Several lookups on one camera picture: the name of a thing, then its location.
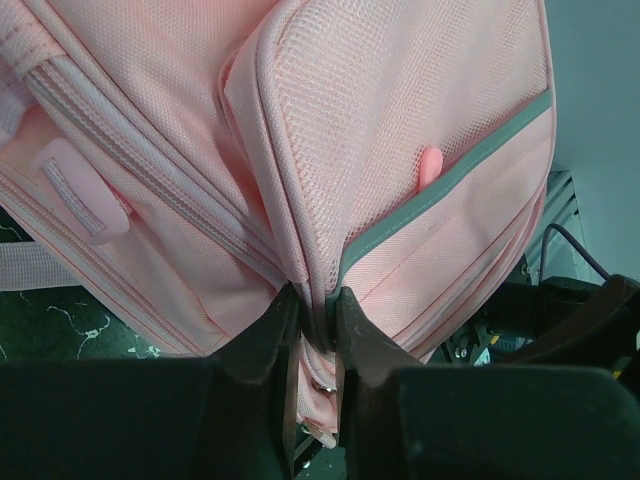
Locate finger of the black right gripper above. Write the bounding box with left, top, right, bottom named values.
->
left=509, top=275, right=639, bottom=368

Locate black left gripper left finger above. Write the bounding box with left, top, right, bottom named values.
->
left=1, top=285, right=301, bottom=479

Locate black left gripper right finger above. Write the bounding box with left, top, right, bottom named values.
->
left=335, top=288, right=639, bottom=479

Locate pink student backpack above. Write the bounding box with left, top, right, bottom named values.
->
left=1, top=1, right=556, bottom=447

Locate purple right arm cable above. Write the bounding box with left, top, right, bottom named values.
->
left=537, top=223, right=611, bottom=281

